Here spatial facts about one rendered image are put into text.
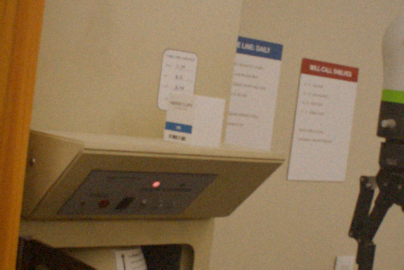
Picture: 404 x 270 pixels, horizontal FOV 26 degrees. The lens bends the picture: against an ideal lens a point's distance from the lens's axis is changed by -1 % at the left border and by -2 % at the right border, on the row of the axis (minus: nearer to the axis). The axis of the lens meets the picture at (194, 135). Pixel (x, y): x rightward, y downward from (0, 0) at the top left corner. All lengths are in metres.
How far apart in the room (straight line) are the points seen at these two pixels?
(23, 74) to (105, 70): 0.19
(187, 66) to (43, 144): 0.26
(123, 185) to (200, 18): 0.27
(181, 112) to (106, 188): 0.14
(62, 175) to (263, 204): 1.03
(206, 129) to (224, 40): 0.17
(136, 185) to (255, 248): 0.95
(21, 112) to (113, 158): 0.12
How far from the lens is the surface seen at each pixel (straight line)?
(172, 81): 1.13
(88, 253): 1.14
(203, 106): 1.06
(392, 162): 1.29
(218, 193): 1.12
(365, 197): 1.35
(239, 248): 1.90
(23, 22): 0.89
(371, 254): 1.36
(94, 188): 0.99
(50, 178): 0.96
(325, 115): 2.04
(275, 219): 1.97
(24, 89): 0.90
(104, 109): 1.07
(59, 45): 1.02
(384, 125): 1.27
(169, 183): 1.04
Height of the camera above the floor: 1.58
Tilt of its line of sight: 3 degrees down
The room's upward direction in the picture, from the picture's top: 7 degrees clockwise
